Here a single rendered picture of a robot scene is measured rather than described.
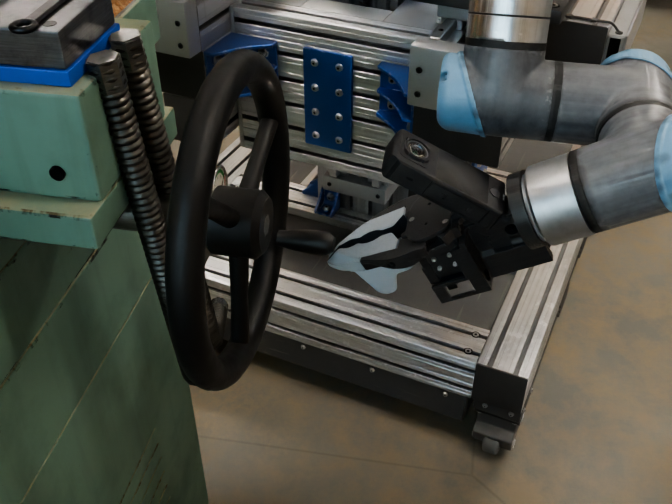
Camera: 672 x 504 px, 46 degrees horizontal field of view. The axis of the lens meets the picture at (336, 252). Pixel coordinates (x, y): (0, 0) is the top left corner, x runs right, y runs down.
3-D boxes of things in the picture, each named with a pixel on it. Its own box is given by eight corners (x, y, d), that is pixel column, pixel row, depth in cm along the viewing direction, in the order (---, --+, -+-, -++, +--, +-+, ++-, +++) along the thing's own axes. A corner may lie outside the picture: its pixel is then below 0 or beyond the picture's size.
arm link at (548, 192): (567, 186, 64) (566, 131, 70) (514, 203, 66) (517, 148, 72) (599, 251, 68) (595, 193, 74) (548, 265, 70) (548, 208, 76)
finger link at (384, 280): (347, 314, 80) (428, 290, 76) (316, 273, 77) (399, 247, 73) (352, 292, 83) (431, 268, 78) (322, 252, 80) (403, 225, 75)
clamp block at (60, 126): (100, 206, 60) (76, 98, 54) (-63, 188, 62) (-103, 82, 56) (168, 114, 71) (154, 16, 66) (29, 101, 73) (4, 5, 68)
